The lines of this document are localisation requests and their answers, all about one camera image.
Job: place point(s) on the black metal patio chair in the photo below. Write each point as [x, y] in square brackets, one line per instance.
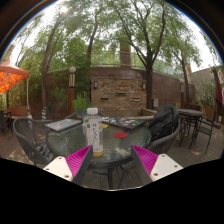
[203, 130]

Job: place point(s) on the globe-topped lamp post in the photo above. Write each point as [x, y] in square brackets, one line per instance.
[72, 90]

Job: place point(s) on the dark round patio table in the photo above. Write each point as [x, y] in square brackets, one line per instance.
[190, 112]

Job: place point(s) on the folded maroon patio umbrella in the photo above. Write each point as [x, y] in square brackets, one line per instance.
[218, 93]

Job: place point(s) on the silver laptop with stickers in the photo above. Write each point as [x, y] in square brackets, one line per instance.
[63, 124]

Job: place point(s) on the black laptop with stickers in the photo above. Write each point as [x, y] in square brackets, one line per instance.
[125, 122]

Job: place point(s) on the green plant in teal pot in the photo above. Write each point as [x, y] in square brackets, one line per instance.
[82, 101]

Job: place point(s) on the black backpack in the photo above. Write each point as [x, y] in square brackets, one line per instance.
[164, 121]

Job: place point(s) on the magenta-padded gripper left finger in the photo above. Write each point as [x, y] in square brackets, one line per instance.
[77, 160]

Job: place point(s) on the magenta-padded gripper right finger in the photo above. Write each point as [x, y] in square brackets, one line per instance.
[146, 160]

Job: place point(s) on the dark-trunked tall tree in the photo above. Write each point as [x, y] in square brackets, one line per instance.
[149, 86]

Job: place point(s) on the clear white-capped drink bottle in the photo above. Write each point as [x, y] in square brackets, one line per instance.
[93, 133]

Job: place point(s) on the orange canopy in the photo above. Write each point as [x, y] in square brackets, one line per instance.
[11, 78]

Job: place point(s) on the flat round red coaster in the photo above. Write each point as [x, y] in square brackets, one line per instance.
[121, 135]

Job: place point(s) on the blue yellow striped bollard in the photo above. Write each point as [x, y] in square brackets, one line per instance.
[44, 114]

